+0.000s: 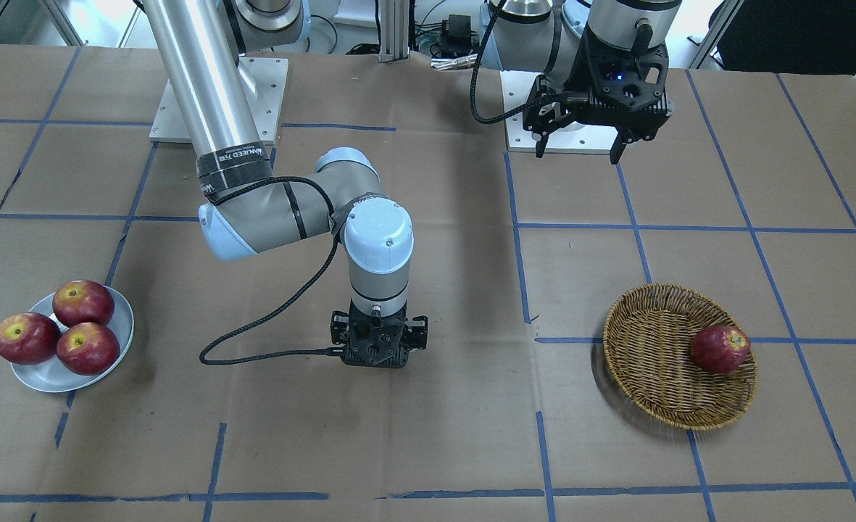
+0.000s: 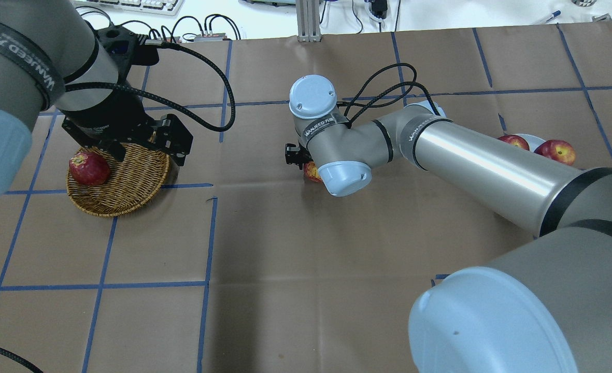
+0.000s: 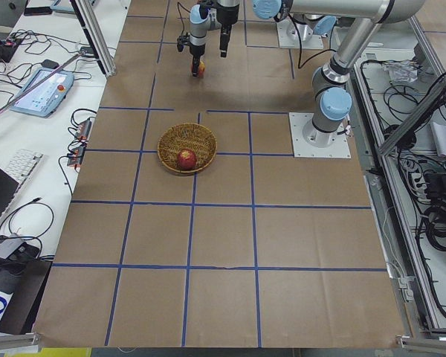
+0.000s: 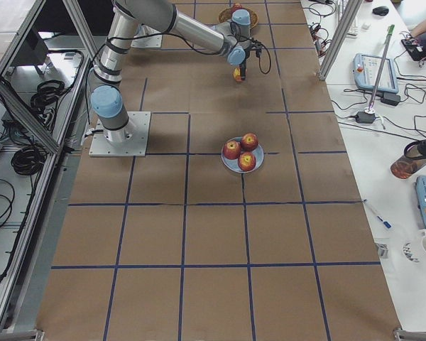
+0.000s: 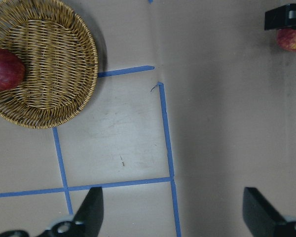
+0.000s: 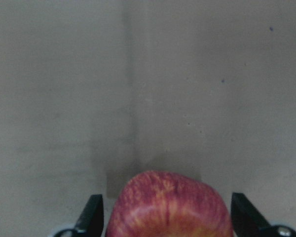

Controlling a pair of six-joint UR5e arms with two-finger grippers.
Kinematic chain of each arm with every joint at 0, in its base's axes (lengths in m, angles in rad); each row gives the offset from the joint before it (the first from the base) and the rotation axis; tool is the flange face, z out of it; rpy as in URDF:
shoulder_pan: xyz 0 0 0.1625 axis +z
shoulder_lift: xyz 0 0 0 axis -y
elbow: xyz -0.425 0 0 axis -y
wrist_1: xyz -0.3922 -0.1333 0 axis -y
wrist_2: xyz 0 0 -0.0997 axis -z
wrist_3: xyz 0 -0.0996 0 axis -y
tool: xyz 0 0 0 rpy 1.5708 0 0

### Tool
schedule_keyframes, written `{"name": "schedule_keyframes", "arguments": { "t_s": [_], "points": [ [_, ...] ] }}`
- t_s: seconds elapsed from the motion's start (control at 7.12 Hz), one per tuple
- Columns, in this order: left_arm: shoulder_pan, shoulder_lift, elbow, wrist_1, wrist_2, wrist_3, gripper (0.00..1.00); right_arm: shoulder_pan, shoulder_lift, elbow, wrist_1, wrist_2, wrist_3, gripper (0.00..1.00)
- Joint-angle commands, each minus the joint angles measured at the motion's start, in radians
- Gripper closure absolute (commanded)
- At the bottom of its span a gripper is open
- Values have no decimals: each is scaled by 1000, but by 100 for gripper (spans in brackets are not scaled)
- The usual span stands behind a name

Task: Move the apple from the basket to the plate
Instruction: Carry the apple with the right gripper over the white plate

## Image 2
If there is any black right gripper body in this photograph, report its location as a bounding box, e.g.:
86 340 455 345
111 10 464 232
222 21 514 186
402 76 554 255
284 144 312 170

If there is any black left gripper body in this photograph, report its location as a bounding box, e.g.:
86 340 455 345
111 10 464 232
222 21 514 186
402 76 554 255
61 27 159 151

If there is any striped red yellow apple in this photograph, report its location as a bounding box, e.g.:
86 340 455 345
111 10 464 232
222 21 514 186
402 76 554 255
303 161 323 183

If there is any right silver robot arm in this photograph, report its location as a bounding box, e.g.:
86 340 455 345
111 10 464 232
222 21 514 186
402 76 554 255
289 74 612 372

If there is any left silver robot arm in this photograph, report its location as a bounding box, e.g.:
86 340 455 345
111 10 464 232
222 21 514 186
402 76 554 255
0 1 193 196

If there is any dark red apple in basket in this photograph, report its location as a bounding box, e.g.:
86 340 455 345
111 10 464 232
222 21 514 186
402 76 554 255
68 151 111 186

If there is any wicker basket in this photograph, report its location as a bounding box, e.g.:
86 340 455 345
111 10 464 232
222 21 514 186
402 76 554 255
66 144 177 218

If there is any red apple on plate left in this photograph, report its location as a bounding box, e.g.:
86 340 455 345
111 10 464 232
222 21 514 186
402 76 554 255
497 135 531 151

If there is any red apple on plate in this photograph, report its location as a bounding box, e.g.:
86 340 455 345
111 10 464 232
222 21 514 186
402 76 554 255
534 139 577 166
497 135 531 151

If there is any light blue plate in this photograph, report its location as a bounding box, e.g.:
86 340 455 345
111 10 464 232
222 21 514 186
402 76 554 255
515 134 545 152

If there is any red apple on plate back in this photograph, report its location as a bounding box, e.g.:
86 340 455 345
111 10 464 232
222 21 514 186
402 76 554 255
534 139 577 166

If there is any white keyboard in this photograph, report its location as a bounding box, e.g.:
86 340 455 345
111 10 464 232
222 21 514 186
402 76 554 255
70 1 185 16

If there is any blue white pen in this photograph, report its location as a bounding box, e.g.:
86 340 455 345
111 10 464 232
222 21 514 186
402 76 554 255
534 10 561 24

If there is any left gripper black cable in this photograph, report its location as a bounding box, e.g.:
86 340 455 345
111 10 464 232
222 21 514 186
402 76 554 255
62 41 235 133

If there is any aluminium frame post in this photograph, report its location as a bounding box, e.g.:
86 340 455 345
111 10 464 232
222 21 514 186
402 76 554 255
295 0 322 42

